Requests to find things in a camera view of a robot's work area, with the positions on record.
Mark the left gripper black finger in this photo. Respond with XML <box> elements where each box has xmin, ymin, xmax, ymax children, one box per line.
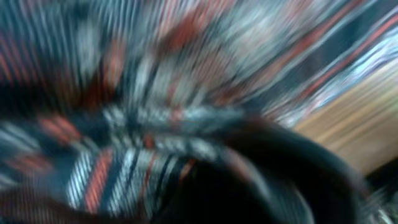
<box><xmin>161</xmin><ymin>121</ymin><xmax>367</xmax><ymax>223</ymax></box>

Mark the plaid shirt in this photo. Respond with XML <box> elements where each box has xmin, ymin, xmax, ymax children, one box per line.
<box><xmin>1</xmin><ymin>0</ymin><xmax>397</xmax><ymax>223</ymax></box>

